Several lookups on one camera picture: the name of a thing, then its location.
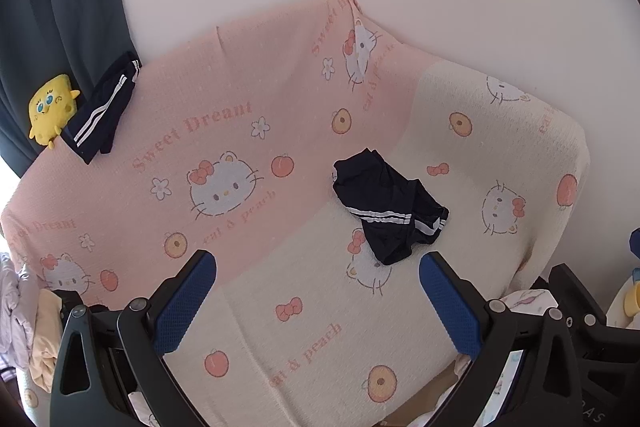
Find pale lilac cloth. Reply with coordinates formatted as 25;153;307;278
0;252;38;373

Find yellow plush toy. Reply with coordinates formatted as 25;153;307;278
27;74;81;151

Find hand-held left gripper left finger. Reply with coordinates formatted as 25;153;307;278
50;249;218;427

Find beige cloth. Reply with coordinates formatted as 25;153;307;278
27;292;63;393

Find yellow and white object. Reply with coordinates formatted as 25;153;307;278
607;279;640;328

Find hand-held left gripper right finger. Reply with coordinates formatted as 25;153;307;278
419;252;596;427

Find navy shorts with white stripes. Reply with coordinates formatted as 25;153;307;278
61;52;143;165
332;148;450;266

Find pink and cream printed blanket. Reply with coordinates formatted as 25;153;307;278
0;0;591;427

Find dark grey curtain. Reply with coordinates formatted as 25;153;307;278
0;0;145;180

